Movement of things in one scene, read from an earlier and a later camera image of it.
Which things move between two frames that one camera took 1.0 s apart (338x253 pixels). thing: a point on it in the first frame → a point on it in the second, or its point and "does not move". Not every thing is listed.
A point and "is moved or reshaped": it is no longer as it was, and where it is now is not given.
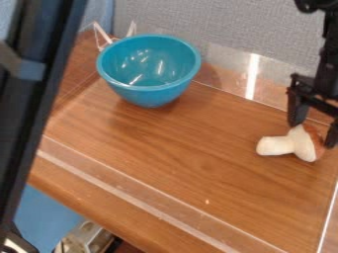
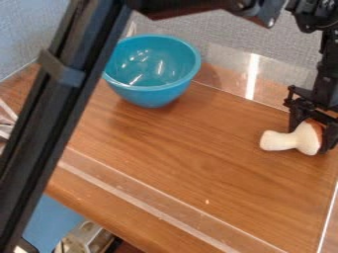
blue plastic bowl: x=150 y=68 does not move
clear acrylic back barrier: x=255 y=72 does not move
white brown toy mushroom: x=295 y=143 is moved or reshaped
